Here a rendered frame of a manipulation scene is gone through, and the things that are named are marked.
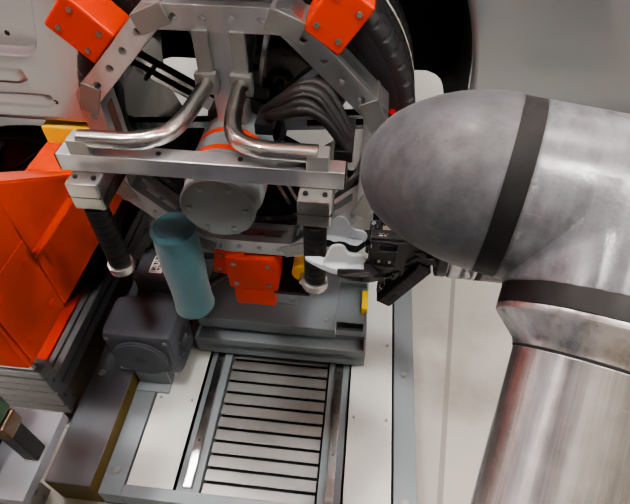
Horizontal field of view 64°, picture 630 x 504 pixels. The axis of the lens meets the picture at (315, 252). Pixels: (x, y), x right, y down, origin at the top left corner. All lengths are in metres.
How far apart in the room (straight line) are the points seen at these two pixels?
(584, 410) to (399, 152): 0.18
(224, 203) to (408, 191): 0.56
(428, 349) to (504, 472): 1.40
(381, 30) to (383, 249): 0.37
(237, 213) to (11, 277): 0.45
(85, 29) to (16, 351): 0.60
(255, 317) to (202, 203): 0.67
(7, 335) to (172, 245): 0.34
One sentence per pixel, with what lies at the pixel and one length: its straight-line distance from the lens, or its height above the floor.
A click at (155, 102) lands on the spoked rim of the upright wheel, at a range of 1.22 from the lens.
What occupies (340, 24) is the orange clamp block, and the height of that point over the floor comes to 1.10.
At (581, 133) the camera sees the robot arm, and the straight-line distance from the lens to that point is 0.31.
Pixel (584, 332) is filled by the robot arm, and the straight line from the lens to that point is 0.29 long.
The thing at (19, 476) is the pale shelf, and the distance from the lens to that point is 1.16.
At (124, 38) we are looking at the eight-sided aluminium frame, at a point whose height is 1.06.
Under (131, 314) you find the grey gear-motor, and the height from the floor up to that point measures 0.41.
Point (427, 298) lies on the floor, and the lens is 1.82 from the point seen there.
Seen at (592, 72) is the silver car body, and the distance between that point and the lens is 1.15.
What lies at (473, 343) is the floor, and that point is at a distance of 1.75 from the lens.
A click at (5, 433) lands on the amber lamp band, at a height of 0.60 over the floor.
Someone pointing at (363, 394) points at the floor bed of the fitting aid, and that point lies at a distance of 1.51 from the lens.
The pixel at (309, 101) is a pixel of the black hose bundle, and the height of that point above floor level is 1.04.
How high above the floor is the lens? 1.42
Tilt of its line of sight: 48 degrees down
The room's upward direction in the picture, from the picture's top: straight up
